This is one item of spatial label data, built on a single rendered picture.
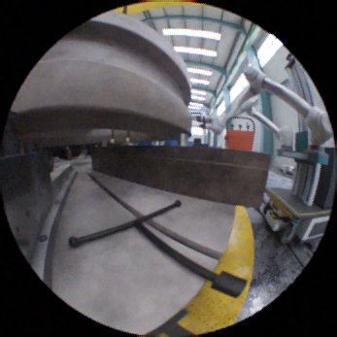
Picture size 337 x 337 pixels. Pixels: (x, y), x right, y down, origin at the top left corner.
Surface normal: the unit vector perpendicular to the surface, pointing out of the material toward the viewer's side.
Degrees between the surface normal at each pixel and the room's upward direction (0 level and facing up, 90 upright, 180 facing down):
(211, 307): 0
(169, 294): 0
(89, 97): 90
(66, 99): 90
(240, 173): 90
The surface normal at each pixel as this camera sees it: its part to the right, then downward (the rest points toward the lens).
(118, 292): 0.03, -0.98
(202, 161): -0.50, 0.15
